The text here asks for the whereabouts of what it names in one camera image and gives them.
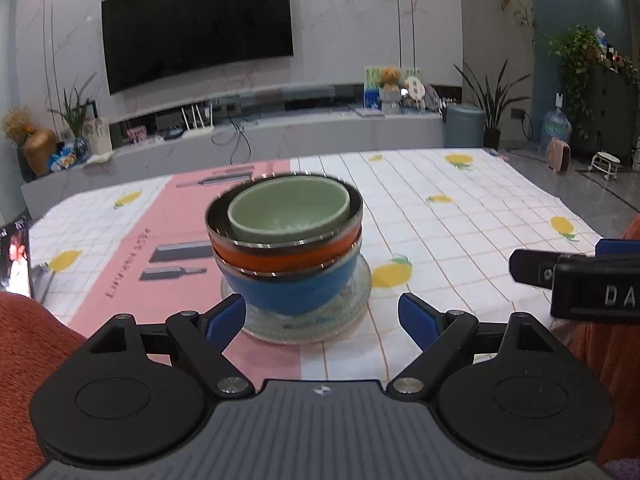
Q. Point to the gold vase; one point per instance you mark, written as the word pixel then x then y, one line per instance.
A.
pixel 40 152

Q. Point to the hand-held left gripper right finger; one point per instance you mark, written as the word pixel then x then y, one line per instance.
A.
pixel 417 321

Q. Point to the green ceramic bowl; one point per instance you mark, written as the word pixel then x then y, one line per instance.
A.
pixel 290 210

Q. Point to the white laptop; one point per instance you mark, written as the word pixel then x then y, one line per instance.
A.
pixel 370 112

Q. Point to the white vase with plant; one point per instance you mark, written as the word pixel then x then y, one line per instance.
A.
pixel 97 135

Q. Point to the blue glass vase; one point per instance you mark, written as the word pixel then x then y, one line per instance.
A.
pixel 81 147

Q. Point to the paper sheets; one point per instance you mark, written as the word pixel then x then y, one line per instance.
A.
pixel 99 158

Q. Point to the blue steel bowl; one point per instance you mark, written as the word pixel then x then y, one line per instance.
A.
pixel 290 295

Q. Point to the flowered clear glass plate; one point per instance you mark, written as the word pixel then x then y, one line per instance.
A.
pixel 364 285

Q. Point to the white wheeled stool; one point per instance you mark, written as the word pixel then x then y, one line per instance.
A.
pixel 606 162

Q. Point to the grey-blue trash can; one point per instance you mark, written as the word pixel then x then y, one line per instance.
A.
pixel 465 127

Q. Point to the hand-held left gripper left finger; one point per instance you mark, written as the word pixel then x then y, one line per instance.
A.
pixel 225 319

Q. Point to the white router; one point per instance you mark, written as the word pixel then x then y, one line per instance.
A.
pixel 197 132

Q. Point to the bushy green plant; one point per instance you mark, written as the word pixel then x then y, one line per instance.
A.
pixel 575 60

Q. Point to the dark cabinet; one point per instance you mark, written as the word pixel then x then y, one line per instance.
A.
pixel 617 110

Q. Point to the dried flower bunch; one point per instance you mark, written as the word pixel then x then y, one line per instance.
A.
pixel 17 122

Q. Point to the orange steel bowl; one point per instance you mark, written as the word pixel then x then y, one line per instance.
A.
pixel 260 257

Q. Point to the large water bottle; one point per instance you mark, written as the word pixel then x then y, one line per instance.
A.
pixel 555 127

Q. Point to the white round fan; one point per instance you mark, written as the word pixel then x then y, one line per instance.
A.
pixel 415 87

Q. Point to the person's right forearm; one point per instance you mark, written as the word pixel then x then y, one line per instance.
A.
pixel 615 375

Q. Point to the smartphone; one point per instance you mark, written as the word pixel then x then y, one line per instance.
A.
pixel 15 255

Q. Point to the checked lemon print tablecloth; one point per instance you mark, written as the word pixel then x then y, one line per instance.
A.
pixel 450 240

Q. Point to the wall socket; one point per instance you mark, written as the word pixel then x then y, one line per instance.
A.
pixel 518 113

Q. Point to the black wall television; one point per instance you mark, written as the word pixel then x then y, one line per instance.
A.
pixel 195 25

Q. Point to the pink photo frame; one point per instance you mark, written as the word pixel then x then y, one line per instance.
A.
pixel 136 135

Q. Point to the grey phone stand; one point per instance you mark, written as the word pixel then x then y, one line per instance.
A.
pixel 44 282

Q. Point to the pink heater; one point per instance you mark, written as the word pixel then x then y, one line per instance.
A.
pixel 559 156

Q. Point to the blue snack packet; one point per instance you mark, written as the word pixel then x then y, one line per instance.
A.
pixel 64 160

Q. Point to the brown teddy bear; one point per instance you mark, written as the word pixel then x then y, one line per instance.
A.
pixel 391 80

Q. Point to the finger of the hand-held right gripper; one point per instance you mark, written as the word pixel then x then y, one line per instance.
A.
pixel 530 266
pixel 617 247

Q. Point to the person's orange clothing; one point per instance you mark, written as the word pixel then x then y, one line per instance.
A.
pixel 30 350

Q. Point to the green picture card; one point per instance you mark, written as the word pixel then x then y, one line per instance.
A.
pixel 372 85

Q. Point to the grey marble television console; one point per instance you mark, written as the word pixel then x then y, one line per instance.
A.
pixel 310 135

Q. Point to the long-leaf potted plant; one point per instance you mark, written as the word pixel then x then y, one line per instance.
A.
pixel 492 105

